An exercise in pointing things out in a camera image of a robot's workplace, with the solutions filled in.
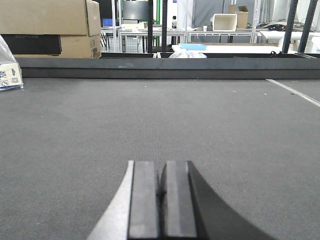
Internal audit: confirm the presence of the blue tray lid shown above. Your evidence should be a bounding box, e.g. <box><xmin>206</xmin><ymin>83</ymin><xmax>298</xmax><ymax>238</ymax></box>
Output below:
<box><xmin>179</xmin><ymin>43</ymin><xmax>207</xmax><ymax>51</ymax></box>

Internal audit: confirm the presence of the black shelf upright post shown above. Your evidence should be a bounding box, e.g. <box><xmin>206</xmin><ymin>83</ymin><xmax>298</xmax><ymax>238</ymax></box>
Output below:
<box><xmin>281</xmin><ymin>0</ymin><xmax>299</xmax><ymax>54</ymax></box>

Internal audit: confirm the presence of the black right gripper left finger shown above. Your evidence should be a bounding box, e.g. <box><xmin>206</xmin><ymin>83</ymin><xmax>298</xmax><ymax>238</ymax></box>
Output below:
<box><xmin>87</xmin><ymin>160</ymin><xmax>160</xmax><ymax>240</ymax></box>

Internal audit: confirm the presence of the plastic-wrapped white package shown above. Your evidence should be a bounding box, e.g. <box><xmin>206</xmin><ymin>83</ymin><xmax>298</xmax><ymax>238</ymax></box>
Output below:
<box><xmin>0</xmin><ymin>36</ymin><xmax>24</xmax><ymax>91</ymax></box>

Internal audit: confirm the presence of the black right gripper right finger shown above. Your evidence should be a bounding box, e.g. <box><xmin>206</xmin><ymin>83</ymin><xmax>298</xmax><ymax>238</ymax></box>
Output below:
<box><xmin>161</xmin><ymin>161</ymin><xmax>273</xmax><ymax>240</ymax></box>

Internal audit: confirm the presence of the lower cardboard box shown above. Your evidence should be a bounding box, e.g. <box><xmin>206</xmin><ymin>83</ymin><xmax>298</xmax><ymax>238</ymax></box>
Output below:
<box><xmin>13</xmin><ymin>34</ymin><xmax>102</xmax><ymax>59</ymax></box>

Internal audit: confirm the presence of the white plastic bin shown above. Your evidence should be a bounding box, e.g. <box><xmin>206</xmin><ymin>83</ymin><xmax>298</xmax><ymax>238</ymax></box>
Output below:
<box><xmin>210</xmin><ymin>13</ymin><xmax>237</xmax><ymax>32</ymax></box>

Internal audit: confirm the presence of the large cardboard box top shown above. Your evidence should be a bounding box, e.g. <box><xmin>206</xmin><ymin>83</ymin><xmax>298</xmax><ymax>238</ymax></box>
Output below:
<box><xmin>0</xmin><ymin>0</ymin><xmax>101</xmax><ymax>37</ymax></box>

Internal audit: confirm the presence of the small open cardboard box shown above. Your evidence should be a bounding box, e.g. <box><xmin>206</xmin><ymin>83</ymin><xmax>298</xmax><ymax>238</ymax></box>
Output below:
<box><xmin>228</xmin><ymin>4</ymin><xmax>249</xmax><ymax>29</ymax></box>

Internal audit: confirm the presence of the crumpled plastic bag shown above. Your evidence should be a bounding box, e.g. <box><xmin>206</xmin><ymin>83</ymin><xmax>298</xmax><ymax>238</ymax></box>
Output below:
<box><xmin>168</xmin><ymin>49</ymin><xmax>207</xmax><ymax>59</ymax></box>

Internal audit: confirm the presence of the white zip tie strip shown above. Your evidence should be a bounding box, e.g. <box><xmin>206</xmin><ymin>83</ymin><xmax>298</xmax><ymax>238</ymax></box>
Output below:
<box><xmin>265</xmin><ymin>78</ymin><xmax>320</xmax><ymax>108</ymax></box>

